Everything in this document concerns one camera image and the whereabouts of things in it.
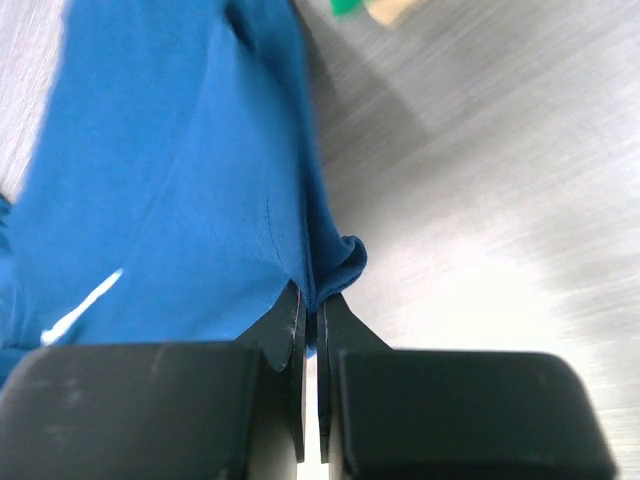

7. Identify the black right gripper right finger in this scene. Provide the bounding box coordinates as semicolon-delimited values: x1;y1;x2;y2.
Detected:
317;295;617;479

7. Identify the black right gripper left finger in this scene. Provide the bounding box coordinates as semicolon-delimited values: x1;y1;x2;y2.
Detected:
1;285;306;479

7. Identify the blue Mickey print t-shirt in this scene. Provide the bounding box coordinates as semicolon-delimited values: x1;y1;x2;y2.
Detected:
1;1;367;375

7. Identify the folded beige t-shirt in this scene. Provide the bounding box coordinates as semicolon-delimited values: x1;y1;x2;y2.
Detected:
364;0;422;27

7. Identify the folded green t-shirt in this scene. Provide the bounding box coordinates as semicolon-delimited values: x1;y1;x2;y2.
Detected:
329;0;365;16

